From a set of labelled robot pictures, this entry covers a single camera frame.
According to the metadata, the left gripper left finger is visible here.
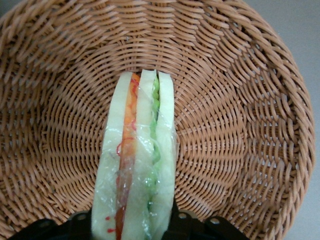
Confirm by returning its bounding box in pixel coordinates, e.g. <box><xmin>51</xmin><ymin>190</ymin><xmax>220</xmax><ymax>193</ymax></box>
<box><xmin>6</xmin><ymin>211</ymin><xmax>94</xmax><ymax>240</ymax></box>

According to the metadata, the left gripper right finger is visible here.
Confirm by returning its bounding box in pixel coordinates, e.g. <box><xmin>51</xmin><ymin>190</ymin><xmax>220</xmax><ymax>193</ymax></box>
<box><xmin>169</xmin><ymin>211</ymin><xmax>245</xmax><ymax>240</ymax></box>

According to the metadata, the triangle sandwich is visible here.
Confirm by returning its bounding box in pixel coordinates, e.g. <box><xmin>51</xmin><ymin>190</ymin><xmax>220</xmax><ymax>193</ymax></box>
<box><xmin>90</xmin><ymin>70</ymin><xmax>179</xmax><ymax>240</ymax></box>

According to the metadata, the round brown wicker basket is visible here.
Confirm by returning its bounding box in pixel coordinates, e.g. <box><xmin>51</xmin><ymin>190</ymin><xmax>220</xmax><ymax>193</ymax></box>
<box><xmin>0</xmin><ymin>0</ymin><xmax>317</xmax><ymax>240</ymax></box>

